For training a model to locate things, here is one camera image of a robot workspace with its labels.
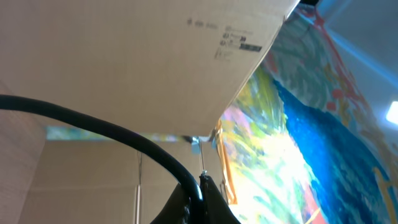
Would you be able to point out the ceiling light panel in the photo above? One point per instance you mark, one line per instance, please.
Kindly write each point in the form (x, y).
(392, 114)

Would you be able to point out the cardboard box wall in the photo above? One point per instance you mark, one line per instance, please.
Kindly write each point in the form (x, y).
(83, 84)

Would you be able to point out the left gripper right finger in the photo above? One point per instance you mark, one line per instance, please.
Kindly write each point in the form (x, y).
(216, 209)

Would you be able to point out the colourful painted mural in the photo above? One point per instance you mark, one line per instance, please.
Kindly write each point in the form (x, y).
(300, 143)

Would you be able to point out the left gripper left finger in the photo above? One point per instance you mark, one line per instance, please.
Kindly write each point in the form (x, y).
(176, 210)

